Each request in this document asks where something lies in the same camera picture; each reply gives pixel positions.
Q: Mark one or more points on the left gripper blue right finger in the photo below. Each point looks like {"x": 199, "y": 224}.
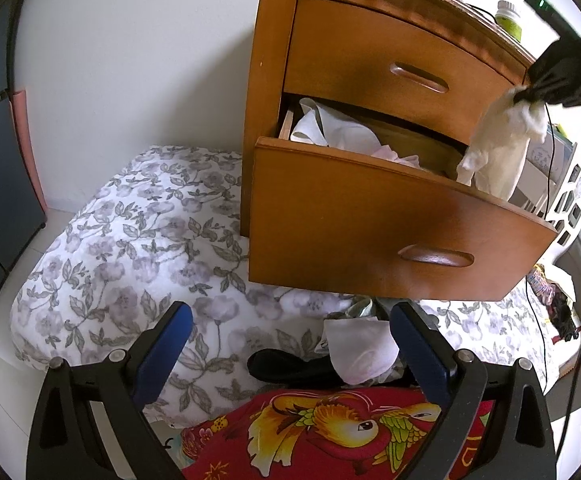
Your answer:
{"x": 425, "y": 351}

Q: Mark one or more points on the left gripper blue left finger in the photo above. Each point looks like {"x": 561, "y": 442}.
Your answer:
{"x": 155, "y": 352}

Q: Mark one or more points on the white small cloth with label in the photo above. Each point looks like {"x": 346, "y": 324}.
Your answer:
{"x": 360, "y": 349}

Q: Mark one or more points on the cream white lace garment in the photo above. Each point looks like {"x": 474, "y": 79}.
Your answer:
{"x": 495, "y": 158}

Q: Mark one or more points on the navy blue garment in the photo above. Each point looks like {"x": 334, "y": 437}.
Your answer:
{"x": 278, "y": 367}

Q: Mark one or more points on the wooden drawer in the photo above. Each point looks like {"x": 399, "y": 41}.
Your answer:
{"x": 335, "y": 221}
{"x": 346, "y": 54}

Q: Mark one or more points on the pale green lace garment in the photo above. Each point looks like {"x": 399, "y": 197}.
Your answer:
{"x": 363, "y": 307}

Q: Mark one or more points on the green pill bottle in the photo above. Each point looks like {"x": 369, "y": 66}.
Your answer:
{"x": 507, "y": 18}

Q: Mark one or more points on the white cutout magazine rack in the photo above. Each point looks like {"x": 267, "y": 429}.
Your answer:
{"x": 550, "y": 187}

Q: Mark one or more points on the red floral cushion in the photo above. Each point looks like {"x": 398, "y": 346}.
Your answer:
{"x": 365, "y": 433}

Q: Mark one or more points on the floral grey white quilt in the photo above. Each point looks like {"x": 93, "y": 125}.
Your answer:
{"x": 167, "y": 228}

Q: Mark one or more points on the colourful trinket pile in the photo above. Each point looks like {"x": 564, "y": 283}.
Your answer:
{"x": 557, "y": 303}

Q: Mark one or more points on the wooden nightstand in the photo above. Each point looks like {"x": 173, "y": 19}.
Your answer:
{"x": 446, "y": 19}

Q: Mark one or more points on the white garment with black label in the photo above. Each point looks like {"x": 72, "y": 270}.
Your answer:
{"x": 323, "y": 126}

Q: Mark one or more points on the pink board by cabinet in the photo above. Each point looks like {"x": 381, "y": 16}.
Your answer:
{"x": 20, "y": 115}

